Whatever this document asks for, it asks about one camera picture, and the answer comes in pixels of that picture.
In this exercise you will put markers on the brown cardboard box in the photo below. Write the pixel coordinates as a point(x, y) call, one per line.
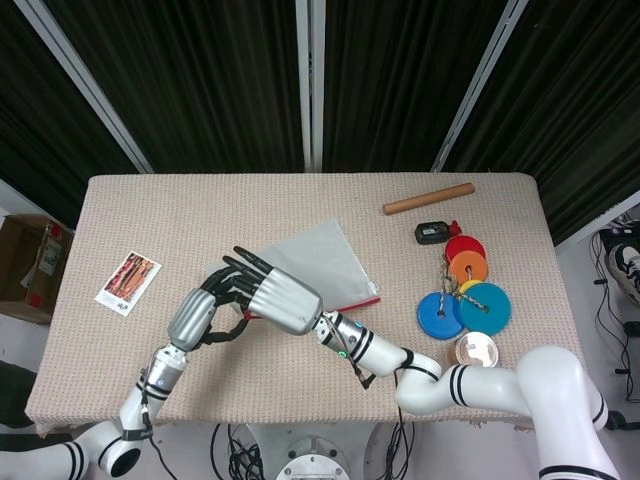
point(22, 265)

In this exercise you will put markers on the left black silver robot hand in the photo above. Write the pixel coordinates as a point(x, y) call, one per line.
point(192, 317)

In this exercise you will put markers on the orange plastic disc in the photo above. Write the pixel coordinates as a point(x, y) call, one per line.
point(475, 265)

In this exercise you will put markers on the beige woven tablecloth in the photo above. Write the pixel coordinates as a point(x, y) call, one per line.
point(275, 380)

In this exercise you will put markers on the black fabric object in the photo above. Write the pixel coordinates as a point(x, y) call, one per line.
point(15, 395)

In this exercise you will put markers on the clear tape roll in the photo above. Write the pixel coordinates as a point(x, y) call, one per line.
point(475, 350)

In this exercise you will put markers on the blue plastic disc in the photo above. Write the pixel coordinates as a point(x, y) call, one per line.
point(432, 325)

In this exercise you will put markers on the wooden rolling pin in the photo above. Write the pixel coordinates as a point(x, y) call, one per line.
point(427, 199)

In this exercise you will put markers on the black pleated curtain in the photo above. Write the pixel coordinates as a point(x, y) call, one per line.
point(400, 85)
point(575, 100)
point(35, 115)
point(200, 85)

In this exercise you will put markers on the grey metal frame post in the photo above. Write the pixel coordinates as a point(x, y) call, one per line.
point(82, 80)
point(310, 85)
point(480, 85)

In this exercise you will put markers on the small black floor object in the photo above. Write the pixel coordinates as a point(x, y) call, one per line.
point(617, 420)

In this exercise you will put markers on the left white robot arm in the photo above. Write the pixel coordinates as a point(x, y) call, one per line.
point(162, 372)

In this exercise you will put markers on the yellow plastic disc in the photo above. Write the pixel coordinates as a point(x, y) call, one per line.
point(472, 286)

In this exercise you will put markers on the small black digital device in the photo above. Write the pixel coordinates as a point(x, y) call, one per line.
point(430, 233)

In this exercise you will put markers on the clear zip pouch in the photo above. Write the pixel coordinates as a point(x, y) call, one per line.
point(325, 260)

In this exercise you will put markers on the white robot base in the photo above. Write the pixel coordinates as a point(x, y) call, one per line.
point(312, 462)

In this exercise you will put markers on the white black sneaker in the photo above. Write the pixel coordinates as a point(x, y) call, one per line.
point(625, 265)

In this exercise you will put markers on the red plastic disc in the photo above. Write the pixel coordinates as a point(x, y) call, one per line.
point(465, 246)

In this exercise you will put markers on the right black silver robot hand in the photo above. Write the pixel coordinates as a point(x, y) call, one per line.
point(287, 302)

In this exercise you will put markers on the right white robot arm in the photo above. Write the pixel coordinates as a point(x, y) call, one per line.
point(550, 395)

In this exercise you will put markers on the teal plastic disc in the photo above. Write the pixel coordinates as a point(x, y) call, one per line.
point(492, 310)

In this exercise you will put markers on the printed photo card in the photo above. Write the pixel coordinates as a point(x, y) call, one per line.
point(129, 282)

